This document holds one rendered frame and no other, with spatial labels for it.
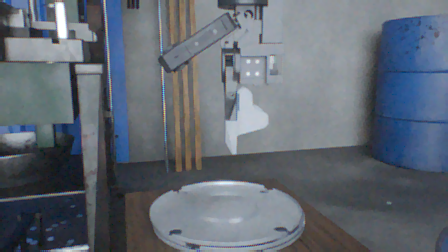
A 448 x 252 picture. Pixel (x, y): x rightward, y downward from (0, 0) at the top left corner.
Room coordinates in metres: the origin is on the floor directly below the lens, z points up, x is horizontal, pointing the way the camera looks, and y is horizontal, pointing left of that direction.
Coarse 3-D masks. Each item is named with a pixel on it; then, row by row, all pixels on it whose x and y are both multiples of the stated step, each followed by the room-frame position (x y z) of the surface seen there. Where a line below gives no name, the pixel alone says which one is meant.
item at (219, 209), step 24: (168, 192) 0.75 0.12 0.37; (192, 192) 0.76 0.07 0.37; (216, 192) 0.76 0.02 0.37; (240, 192) 0.76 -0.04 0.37; (168, 216) 0.64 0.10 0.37; (192, 216) 0.64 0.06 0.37; (216, 216) 0.63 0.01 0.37; (240, 216) 0.63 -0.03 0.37; (264, 216) 0.64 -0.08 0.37; (288, 216) 0.64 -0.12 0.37; (192, 240) 0.54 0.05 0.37; (216, 240) 0.55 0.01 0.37; (240, 240) 0.55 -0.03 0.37; (264, 240) 0.55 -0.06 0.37
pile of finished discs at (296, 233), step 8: (184, 192) 0.78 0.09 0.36; (264, 192) 0.79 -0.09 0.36; (304, 216) 0.65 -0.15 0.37; (152, 224) 0.64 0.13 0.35; (304, 224) 0.63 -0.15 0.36; (160, 232) 0.59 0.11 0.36; (176, 232) 0.59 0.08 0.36; (288, 232) 0.59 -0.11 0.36; (296, 232) 0.59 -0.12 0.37; (168, 240) 0.58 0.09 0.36; (176, 240) 0.56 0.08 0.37; (272, 240) 0.57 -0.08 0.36; (280, 240) 0.56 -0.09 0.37; (288, 240) 0.57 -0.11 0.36; (296, 240) 0.58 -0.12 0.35; (176, 248) 0.56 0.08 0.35; (184, 248) 0.55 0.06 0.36; (192, 248) 0.56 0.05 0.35; (200, 248) 0.54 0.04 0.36; (208, 248) 0.53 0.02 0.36; (216, 248) 0.53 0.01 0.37; (224, 248) 0.53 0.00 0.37; (232, 248) 0.53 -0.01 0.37; (240, 248) 0.53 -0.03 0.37; (248, 248) 0.53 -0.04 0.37; (256, 248) 0.54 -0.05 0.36; (264, 248) 0.54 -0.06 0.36; (272, 248) 0.55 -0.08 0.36; (280, 248) 0.55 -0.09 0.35
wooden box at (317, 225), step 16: (144, 192) 0.82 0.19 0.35; (160, 192) 0.82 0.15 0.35; (288, 192) 0.82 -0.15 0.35; (128, 208) 0.72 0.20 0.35; (144, 208) 0.72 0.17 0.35; (304, 208) 0.72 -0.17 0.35; (128, 224) 0.65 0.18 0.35; (144, 224) 0.65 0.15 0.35; (320, 224) 0.65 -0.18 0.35; (128, 240) 0.59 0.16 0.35; (144, 240) 0.59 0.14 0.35; (160, 240) 0.59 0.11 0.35; (304, 240) 0.59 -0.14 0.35; (320, 240) 0.59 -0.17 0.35; (336, 240) 0.59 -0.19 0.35; (352, 240) 0.59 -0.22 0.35
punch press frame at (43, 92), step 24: (48, 0) 1.27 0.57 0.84; (72, 0) 1.29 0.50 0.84; (0, 72) 0.86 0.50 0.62; (24, 72) 0.87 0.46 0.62; (48, 72) 0.88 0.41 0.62; (72, 72) 0.96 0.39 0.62; (0, 96) 0.86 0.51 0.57; (24, 96) 0.87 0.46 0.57; (48, 96) 0.88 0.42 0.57; (72, 96) 0.92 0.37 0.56; (0, 120) 0.85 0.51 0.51; (24, 120) 0.87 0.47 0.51; (48, 120) 0.88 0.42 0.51; (72, 120) 0.90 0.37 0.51; (48, 144) 0.88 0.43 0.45
